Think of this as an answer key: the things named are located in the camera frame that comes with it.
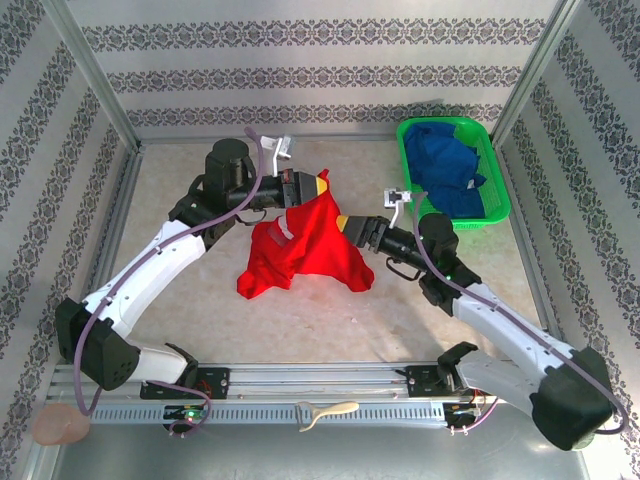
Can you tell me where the red t-shirt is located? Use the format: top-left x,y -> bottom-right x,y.
236,168 -> 375,300

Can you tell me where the green plastic basket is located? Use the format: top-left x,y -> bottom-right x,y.
396,116 -> 512,232

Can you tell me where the blue t-shirt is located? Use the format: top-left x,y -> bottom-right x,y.
403,122 -> 487,220

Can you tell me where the circuit board with white plugs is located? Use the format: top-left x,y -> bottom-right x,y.
443,402 -> 485,422

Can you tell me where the beige peeler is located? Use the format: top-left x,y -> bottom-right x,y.
294,401 -> 360,433

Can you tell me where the circuit board with green light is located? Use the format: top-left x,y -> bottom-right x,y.
163,404 -> 206,422

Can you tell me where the pink round object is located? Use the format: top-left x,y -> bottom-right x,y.
32,403 -> 92,445

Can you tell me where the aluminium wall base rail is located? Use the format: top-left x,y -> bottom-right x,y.
137,131 -> 496,147

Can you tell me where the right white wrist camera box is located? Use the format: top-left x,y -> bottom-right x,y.
382,188 -> 414,229

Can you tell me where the aluminium side rail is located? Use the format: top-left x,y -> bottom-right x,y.
69,147 -> 146,364
489,142 -> 574,362

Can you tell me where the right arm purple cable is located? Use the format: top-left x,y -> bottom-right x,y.
412,191 -> 629,436

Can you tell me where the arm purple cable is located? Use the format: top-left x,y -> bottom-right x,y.
412,191 -> 629,436
73,126 -> 264,437

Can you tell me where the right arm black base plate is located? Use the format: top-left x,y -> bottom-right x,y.
403,364 -> 499,399

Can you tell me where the aluminium mounting rail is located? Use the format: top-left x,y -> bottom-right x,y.
47,362 -> 589,401

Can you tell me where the aluminium frame post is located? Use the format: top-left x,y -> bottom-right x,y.
42,0 -> 146,151
491,0 -> 596,149

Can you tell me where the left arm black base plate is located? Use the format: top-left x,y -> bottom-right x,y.
139,367 -> 231,400

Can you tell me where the slotted grey cable duct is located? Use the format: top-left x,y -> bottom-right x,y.
79,402 -> 447,427

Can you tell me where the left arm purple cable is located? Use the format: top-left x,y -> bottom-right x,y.
73,126 -> 264,437

